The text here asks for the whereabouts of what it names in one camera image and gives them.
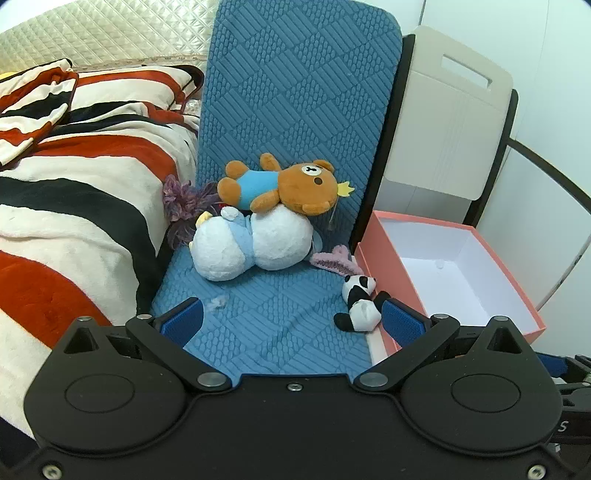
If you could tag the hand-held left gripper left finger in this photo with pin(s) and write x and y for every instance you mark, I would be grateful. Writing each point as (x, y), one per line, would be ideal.
(182, 323)

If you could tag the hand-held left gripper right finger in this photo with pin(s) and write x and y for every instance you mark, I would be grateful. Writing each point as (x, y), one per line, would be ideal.
(401, 323)

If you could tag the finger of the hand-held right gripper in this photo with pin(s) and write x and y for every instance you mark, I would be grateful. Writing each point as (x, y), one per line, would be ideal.
(551, 364)

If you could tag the small panda plush toy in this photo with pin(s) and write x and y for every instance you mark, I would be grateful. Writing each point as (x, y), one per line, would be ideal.
(360, 300)

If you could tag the pink cardboard box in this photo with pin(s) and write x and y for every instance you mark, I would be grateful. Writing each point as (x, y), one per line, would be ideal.
(452, 267)

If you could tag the white and blue duck plush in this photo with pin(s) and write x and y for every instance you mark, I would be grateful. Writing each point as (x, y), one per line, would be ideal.
(258, 242)

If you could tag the brown bear plush toy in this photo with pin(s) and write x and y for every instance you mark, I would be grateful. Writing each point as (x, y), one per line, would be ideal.
(295, 187)

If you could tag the white fluff tuft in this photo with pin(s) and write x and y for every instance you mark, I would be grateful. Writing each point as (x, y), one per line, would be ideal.
(215, 302)

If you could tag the pink fuzzy hair band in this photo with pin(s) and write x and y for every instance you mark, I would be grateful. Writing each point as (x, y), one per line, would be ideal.
(334, 261)

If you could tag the purple fabric flower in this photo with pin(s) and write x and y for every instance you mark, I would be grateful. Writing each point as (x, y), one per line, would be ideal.
(184, 207)

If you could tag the red black white striped blanket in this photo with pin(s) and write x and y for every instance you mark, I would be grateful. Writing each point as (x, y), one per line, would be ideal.
(78, 184)

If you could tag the beige plastic bin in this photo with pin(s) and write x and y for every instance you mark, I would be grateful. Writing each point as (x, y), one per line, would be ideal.
(443, 129)

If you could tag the blue textured cushion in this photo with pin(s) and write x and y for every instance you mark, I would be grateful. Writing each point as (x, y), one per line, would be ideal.
(295, 92)

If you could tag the beige quilted bedspread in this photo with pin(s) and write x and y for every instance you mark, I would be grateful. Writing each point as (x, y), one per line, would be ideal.
(115, 32)

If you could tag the black metal frame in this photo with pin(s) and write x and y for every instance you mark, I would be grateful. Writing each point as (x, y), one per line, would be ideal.
(392, 129)

